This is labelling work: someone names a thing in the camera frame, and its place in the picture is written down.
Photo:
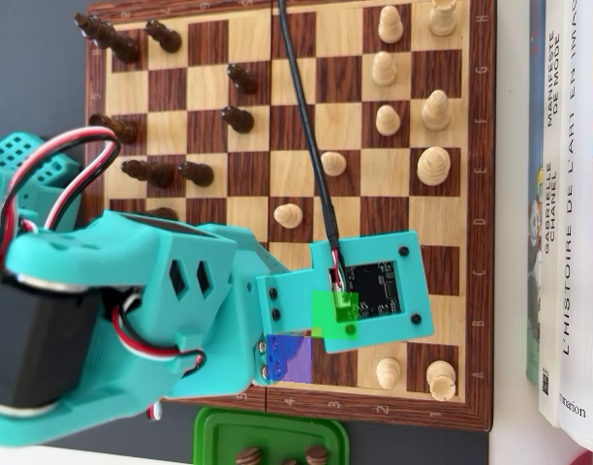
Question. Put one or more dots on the white art history book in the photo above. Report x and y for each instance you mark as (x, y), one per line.
(575, 290)

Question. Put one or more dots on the dark wooden knight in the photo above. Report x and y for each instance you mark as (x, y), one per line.
(289, 461)

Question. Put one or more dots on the tall dark wooden chess piece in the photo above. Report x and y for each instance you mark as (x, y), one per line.
(156, 175)

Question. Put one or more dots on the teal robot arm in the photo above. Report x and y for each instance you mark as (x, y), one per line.
(132, 242)

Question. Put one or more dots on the light wooden pawn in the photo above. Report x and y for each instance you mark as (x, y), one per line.
(383, 70)
(388, 373)
(390, 26)
(288, 216)
(333, 164)
(387, 121)

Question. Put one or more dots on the light wooden rook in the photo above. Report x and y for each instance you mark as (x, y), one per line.
(443, 21)
(441, 380)

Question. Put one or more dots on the dark wooden king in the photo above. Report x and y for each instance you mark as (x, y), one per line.
(122, 46)

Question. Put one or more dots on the dark wooden pawn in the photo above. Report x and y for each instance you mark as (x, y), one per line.
(163, 213)
(199, 175)
(245, 81)
(166, 39)
(240, 121)
(317, 456)

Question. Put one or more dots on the dark wooden bishop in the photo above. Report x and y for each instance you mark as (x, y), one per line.
(248, 456)
(124, 131)

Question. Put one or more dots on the wooden chessboard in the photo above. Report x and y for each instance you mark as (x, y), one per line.
(296, 121)

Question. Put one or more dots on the white Gabrielle Chanel book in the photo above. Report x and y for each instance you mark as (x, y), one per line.
(551, 290)

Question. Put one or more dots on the red object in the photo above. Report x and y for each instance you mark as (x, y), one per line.
(589, 459)

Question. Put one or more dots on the teal camera mount with board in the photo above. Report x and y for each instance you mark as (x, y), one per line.
(413, 290)

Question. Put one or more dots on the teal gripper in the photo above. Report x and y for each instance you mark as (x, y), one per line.
(258, 357)

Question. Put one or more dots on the green plastic tray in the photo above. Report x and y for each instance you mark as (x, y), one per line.
(214, 436)

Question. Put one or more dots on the light wooden king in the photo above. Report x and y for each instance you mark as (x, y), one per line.
(433, 167)

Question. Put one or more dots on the light wooden bishop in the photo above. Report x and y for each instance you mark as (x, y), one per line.
(435, 114)

